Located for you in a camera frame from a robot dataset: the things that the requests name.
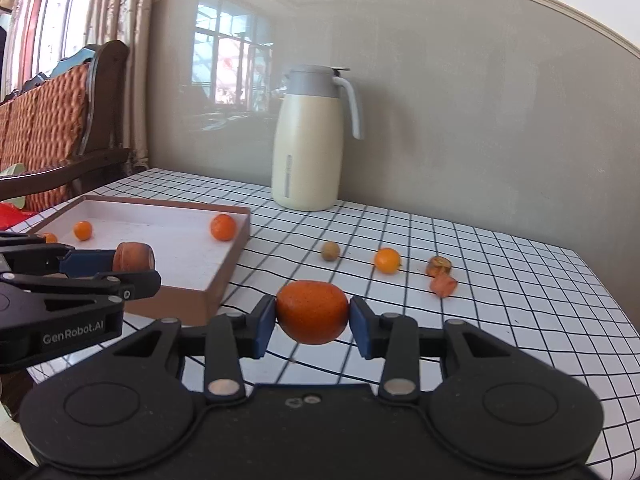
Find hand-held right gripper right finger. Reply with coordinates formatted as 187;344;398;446
349;295;522;405

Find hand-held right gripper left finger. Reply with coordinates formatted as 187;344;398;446
106;294;277;404

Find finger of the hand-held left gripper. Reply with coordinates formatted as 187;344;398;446
0;233;117;278
0;269;162;304

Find brown small fruit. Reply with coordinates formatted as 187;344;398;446
112;242;156;273

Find shallow brown cardboard box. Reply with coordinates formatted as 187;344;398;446
22;195;252;328

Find red cloth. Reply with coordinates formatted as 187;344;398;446
0;202;36;232

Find black white checked tablecloth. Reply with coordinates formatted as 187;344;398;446
0;167;630;480

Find wooden sofa with orange cushions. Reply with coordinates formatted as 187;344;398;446
0;40;132;213

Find cream thermos jug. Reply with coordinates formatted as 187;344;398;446
271;64;365;212

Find beige embroidered curtain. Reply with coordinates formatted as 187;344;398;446
82;0;161;177

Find window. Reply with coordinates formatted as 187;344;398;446
20;0;101;81

